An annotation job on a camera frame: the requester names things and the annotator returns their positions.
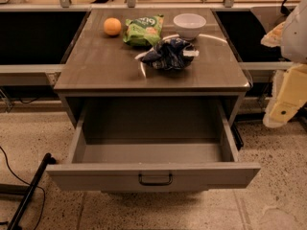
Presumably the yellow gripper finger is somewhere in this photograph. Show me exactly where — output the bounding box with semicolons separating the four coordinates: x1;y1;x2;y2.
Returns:
263;63;307;128
261;22;284;48

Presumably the blue chip bag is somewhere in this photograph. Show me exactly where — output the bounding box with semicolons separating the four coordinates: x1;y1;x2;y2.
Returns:
136;37;200;70

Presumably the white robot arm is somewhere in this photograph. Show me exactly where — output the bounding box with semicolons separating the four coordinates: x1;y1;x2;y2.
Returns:
261;0;307;128

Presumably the green chip bag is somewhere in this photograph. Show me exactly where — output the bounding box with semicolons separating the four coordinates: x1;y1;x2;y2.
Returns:
123;14;164;46

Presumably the grey drawer cabinet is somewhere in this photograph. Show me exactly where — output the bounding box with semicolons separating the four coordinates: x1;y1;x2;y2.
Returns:
55;8;250;122

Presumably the open grey top drawer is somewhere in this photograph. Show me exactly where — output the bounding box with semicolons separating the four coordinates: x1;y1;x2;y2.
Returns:
47;97;260;193

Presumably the white bowl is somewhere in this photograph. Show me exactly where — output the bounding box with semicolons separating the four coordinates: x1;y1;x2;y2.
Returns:
173;13;206;40

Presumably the orange fruit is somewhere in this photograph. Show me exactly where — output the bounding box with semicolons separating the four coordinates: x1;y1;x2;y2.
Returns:
104;17;122;36

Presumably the black floor stand leg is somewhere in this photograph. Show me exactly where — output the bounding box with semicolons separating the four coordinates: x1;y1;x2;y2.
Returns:
4;153;56;230

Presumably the black drawer handle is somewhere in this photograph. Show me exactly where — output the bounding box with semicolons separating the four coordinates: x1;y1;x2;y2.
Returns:
138;174;173;187

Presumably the metal rail frame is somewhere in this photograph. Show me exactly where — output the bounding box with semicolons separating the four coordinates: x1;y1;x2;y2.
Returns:
0;64;64;86

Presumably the black floor cable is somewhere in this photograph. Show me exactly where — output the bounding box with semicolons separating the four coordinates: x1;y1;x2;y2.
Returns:
0;146;47;230

